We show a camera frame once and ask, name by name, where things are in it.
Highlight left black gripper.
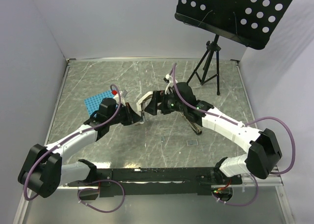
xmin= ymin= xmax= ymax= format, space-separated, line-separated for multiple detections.
xmin=108 ymin=102 xmax=143 ymax=126

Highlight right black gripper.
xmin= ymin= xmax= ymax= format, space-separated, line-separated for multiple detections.
xmin=144 ymin=90 xmax=186 ymax=116

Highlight white stapler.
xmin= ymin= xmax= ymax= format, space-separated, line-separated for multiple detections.
xmin=136 ymin=91 xmax=153 ymax=124

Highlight long metal stapler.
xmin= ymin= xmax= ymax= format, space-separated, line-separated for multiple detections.
xmin=180 ymin=113 xmax=202 ymax=136

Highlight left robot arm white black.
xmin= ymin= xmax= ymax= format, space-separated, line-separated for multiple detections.
xmin=18 ymin=98 xmax=143 ymax=201

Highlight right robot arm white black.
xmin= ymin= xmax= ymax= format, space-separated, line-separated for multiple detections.
xmin=136 ymin=82 xmax=282 ymax=184

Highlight small tray of staples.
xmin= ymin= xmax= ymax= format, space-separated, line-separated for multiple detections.
xmin=187 ymin=140 xmax=198 ymax=146

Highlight black tripod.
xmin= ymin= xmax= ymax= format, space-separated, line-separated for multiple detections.
xmin=187 ymin=34 xmax=221 ymax=95

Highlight black perforated music stand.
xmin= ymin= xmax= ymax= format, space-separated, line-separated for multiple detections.
xmin=175 ymin=0 xmax=293 ymax=50

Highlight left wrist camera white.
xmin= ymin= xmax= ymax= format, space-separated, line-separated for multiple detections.
xmin=111 ymin=90 xmax=128 ymax=105

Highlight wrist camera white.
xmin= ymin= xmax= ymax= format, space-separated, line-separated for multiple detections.
xmin=163 ymin=74 xmax=174 ymax=94
xmin=111 ymin=90 xmax=128 ymax=105

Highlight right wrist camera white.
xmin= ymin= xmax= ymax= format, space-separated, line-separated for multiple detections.
xmin=163 ymin=74 xmax=174 ymax=94

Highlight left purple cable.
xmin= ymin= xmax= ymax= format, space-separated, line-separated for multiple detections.
xmin=24 ymin=84 xmax=128 ymax=214

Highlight purple cable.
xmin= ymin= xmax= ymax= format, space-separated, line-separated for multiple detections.
xmin=24 ymin=84 xmax=128 ymax=214
xmin=170 ymin=63 xmax=296 ymax=206

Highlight blue studded base plate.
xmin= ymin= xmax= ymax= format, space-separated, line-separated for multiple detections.
xmin=84 ymin=90 xmax=114 ymax=116

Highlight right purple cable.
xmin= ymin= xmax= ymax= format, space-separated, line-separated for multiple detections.
xmin=170 ymin=63 xmax=296 ymax=206

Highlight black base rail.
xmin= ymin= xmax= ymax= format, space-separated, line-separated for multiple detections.
xmin=68 ymin=167 xmax=242 ymax=197

